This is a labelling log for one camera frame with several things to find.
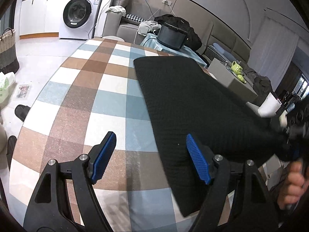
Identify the houndstooth cushion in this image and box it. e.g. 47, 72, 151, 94
124, 14, 146, 22

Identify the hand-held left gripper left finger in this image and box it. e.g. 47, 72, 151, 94
23, 131, 117, 232

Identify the checkered tablecloth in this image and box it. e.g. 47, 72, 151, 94
8, 38, 236, 232

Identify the grey stepped coffee table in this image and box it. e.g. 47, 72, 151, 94
208, 58, 259, 103

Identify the dark clothes pile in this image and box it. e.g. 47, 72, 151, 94
246, 65, 274, 97

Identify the person's right hand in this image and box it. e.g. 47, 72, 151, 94
278, 161, 307, 211

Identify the white round stool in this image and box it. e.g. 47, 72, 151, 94
101, 36, 125, 42

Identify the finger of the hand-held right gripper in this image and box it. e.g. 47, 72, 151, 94
281, 135, 302, 162

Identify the white counter cabinet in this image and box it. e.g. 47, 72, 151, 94
19, 0, 63, 39

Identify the white cloth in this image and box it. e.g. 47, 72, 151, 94
105, 5, 126, 14

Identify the grey crumpled cloth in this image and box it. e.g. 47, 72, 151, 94
138, 20, 162, 36

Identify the printed sheet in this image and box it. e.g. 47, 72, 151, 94
16, 83, 33, 99

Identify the grey sofa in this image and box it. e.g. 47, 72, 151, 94
103, 0, 276, 97

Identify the wicker basket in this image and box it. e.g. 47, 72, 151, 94
0, 28, 20, 75

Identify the black jacket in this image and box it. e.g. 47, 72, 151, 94
154, 14, 203, 50

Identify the blue cushion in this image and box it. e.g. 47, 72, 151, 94
212, 43, 233, 60

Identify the green and white plastic bag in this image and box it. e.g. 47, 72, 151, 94
0, 72, 16, 103

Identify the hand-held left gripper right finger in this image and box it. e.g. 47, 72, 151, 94
186, 133, 286, 232

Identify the black shirt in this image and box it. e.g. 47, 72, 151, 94
133, 56, 290, 218

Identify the black slipper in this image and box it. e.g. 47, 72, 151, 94
14, 105, 31, 122
6, 135, 17, 171

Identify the white object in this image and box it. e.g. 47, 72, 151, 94
258, 94, 282, 118

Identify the white washing machine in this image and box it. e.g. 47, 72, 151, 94
59, 0, 107, 40

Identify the light blue cloth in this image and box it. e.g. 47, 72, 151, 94
140, 32, 208, 69

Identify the green mug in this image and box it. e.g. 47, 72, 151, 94
231, 61, 243, 74

